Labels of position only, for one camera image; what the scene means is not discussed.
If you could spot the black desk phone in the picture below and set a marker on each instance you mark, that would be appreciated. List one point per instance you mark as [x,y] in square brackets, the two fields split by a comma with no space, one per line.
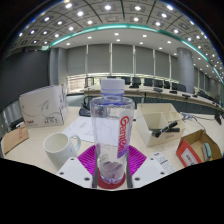
[85,110]

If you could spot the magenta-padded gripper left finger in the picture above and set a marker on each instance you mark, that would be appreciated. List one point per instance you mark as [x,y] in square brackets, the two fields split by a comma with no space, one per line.
[87,159]

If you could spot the white paper sheet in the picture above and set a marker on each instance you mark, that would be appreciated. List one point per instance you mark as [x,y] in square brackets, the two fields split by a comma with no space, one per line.
[81,128]

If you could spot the long curved conference desk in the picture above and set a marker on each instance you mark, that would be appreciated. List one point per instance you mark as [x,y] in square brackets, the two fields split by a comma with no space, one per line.
[186,100]

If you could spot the brown paper envelope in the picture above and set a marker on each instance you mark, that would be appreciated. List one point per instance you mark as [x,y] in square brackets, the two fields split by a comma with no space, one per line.
[15,138]

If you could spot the row of black office chairs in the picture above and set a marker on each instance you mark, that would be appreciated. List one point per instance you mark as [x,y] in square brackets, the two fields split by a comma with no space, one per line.
[150,82]

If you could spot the beige desk organizer box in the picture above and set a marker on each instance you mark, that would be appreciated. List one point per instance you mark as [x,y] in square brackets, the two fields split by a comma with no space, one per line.
[148,133]

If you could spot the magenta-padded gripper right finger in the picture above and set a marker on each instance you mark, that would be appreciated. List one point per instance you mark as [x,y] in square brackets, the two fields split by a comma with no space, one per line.
[136,159]

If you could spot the teal board eraser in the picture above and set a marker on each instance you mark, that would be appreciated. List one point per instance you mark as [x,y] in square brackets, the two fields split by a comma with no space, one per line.
[206,151]

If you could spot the clear plastic water bottle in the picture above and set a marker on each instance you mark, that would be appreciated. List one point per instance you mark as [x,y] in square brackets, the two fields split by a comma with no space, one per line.
[111,133]

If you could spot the white printed carton box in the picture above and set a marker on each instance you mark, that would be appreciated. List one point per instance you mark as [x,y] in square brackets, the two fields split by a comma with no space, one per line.
[41,106]

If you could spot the open cardboard box red edge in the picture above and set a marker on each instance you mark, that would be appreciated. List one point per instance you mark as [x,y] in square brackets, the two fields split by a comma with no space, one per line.
[188,153]

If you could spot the white ceramic mug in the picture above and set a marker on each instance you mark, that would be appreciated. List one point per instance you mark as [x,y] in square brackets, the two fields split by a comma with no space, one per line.
[58,148]

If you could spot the thin gooseneck table microphone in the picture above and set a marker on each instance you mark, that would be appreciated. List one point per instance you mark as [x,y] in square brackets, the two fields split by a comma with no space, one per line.
[188,116]

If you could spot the group of ceiling lights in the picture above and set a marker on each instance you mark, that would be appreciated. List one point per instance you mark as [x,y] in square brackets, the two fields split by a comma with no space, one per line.
[107,7]

